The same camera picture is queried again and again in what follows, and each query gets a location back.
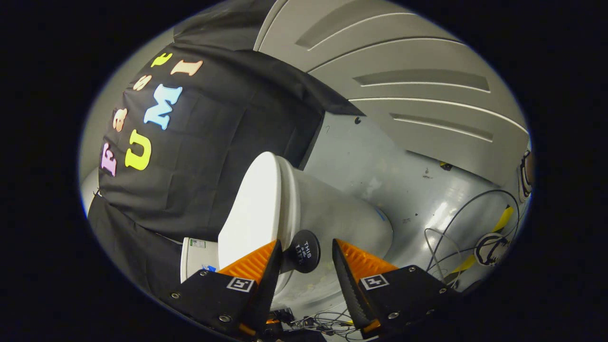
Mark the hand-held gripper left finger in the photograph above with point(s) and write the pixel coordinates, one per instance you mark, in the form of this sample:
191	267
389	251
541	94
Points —
268	285

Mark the round black white sticker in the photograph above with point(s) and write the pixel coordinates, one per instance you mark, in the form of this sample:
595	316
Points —
527	175
491	249

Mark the grey panelled door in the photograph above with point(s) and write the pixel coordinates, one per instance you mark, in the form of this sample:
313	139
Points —
418	57

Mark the yellow tape strip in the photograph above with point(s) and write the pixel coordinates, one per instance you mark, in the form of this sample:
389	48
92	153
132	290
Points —
504	218

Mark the black backdrop cloth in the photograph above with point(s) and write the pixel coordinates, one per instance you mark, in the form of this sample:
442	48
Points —
213	156

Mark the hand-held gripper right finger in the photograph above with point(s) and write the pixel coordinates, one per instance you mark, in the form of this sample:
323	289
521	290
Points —
349	289

